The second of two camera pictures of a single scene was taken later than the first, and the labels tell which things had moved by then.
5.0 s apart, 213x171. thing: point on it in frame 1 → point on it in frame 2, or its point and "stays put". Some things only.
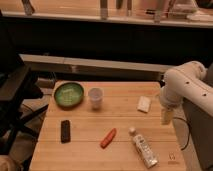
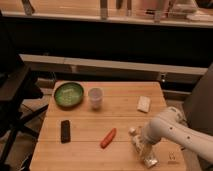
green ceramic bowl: [69, 94] stays put
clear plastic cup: [96, 95] stays put
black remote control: [65, 131] stays put
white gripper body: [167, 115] → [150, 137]
